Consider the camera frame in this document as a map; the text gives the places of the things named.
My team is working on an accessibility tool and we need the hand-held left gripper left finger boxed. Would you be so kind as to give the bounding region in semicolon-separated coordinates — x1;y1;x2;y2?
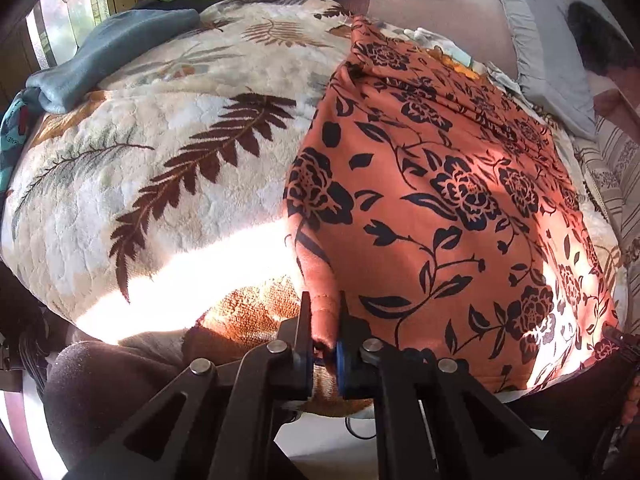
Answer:
65;291;321;480

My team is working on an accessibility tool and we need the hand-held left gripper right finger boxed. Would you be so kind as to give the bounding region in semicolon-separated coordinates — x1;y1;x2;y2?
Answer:
336;291;581;480

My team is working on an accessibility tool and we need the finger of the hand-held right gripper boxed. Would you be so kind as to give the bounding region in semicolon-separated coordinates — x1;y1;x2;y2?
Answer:
602;324;638;356

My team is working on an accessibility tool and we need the orange black floral garment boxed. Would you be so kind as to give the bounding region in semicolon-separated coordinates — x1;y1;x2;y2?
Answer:
282;14;621;396

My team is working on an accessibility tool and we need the person's right hand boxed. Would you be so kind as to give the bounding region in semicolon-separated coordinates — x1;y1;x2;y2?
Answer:
621;375;640;431

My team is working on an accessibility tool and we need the beige striped cushion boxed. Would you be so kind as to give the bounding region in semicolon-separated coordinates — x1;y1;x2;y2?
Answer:
570;115;640;261

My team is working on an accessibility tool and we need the person's dark trouser leg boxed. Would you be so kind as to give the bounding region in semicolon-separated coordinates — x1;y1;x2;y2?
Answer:
42;340;196;480

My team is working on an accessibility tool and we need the cream leaf-print blanket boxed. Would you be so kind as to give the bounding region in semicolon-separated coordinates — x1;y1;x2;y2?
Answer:
2;0;636;421

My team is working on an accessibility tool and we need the grey pillow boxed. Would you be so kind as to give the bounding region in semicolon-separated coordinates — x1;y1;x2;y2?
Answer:
482;0;598;141

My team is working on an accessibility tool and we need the dark cloth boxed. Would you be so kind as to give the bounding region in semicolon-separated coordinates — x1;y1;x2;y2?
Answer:
567;2;632;77

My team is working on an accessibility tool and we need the white glove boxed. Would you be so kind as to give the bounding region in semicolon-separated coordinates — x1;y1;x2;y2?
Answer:
402;27;473;68

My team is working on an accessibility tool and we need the blue-grey folded cloth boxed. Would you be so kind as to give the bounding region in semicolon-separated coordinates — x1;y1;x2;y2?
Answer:
25;8;201;115

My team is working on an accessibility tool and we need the teal printed cloth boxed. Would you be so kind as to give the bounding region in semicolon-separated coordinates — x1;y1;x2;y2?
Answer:
0;92;43;191

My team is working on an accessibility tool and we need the window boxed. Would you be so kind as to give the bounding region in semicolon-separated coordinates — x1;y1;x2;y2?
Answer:
25;0;151;71

